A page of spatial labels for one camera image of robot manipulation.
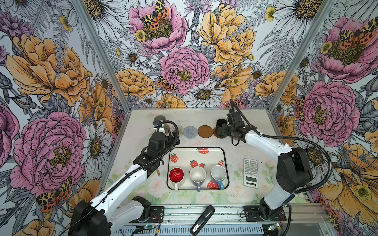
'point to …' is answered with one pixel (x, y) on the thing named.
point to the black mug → (219, 123)
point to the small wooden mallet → (158, 172)
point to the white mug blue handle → (218, 173)
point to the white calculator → (250, 176)
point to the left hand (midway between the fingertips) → (170, 136)
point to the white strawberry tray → (187, 158)
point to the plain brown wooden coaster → (205, 131)
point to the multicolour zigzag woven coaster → (180, 130)
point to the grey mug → (157, 119)
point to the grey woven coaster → (190, 132)
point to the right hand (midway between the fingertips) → (225, 132)
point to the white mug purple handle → (198, 174)
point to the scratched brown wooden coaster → (215, 133)
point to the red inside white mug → (176, 175)
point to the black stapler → (204, 219)
